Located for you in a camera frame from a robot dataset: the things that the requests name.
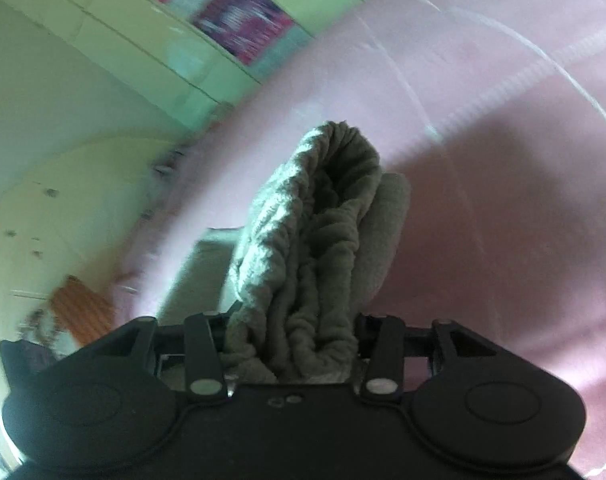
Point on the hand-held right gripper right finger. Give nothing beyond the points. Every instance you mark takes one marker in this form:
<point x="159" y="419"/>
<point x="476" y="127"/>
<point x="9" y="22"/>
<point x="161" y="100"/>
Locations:
<point x="387" y="350"/>

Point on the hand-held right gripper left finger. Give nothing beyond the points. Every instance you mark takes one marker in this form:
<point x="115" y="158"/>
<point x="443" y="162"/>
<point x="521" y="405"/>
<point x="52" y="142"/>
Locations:
<point x="203" y="350"/>

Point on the green towel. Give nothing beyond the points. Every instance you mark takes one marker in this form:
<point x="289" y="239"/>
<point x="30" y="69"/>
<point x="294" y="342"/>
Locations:
<point x="308" y="260"/>

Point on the orange knitted cloth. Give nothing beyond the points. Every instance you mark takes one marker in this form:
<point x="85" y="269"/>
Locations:
<point x="85" y="310"/>

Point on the pink checked bedsheet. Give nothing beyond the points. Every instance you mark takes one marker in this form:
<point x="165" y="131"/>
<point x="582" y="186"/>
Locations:
<point x="508" y="220"/>

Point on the dark cloth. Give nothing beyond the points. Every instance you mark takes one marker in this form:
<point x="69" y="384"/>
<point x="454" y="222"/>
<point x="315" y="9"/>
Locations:
<point x="25" y="357"/>

